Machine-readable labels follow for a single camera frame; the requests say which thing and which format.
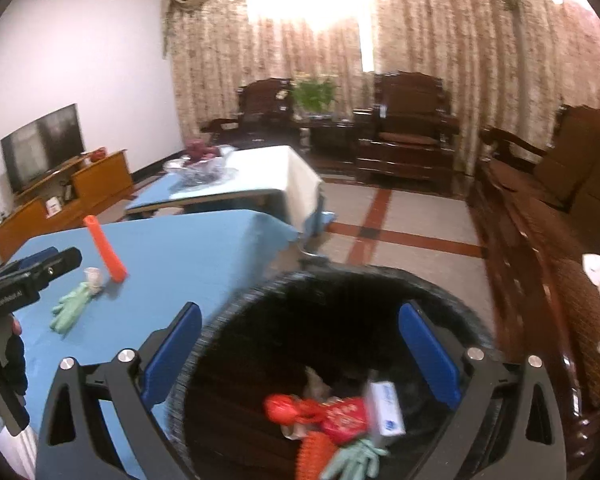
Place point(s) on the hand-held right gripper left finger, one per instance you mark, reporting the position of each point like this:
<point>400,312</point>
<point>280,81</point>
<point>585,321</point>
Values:
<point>172,350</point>

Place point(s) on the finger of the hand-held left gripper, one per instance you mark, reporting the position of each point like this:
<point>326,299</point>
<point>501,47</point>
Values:
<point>32,259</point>
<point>65,262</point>

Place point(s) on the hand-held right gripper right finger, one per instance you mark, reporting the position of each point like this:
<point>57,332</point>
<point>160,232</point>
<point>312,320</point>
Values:
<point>430,355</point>

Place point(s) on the green rubber glove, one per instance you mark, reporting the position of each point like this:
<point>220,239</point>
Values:
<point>355,457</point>
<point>70,310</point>

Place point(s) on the white cardboard box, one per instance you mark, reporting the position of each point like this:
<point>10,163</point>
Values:
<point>387,410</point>

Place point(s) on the black trash bin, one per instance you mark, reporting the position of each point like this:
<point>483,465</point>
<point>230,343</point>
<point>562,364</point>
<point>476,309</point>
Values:
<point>260,340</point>

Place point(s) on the red paper cup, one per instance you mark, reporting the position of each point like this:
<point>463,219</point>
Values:
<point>345,420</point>

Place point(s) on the white tissue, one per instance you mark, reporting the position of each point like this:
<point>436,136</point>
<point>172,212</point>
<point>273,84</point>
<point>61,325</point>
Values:
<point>317,385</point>

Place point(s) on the red plastic bag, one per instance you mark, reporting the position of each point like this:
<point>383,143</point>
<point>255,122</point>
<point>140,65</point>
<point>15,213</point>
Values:
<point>285,410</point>

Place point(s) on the orange foam net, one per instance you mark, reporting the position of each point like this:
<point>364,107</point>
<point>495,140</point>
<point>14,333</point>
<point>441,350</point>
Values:
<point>317,452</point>
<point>107,252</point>

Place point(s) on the small white cup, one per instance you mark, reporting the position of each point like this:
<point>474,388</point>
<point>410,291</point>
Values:
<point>93,277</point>

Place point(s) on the upright orange foam net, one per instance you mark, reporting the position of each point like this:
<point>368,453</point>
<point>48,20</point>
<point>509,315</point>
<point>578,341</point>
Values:
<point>107,252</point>

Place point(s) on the small white box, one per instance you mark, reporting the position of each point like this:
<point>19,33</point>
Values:
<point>53,206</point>

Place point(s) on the wooden television cabinet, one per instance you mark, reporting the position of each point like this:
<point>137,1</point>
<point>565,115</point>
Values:
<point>100,180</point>

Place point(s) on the blue tablecloth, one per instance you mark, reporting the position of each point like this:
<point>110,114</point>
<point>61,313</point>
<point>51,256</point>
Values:
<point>180,260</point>

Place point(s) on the coffee table with blue cloth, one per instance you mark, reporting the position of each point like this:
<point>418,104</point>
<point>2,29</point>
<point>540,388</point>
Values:
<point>155,200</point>

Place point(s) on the flat screen television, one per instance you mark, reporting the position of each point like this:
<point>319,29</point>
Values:
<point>42,147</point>

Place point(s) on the small red ornament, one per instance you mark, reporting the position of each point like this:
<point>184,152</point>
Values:
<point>97,154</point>

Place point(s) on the glass fruit bowl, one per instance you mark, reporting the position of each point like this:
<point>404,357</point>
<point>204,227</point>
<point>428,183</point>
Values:
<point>200,170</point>

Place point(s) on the dark wooden sofa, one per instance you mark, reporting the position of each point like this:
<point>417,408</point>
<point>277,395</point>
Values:
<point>545,220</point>

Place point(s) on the white round object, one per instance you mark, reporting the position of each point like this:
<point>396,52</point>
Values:
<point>596,266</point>

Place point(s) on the white table cloth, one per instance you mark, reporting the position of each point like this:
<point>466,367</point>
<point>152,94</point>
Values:
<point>280,175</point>

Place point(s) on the dark wooden armchair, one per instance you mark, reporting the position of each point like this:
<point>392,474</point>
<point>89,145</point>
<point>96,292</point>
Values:
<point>405,125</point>
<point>265,105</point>

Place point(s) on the dark wooden side table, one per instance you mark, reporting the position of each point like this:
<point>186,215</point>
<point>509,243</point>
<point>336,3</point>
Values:
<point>330,135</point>

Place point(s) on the green potted plant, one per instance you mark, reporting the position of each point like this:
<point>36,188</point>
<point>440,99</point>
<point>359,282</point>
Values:
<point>314,94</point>

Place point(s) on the beige patterned curtains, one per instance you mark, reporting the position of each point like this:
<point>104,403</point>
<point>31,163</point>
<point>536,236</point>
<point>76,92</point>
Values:
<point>455,25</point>

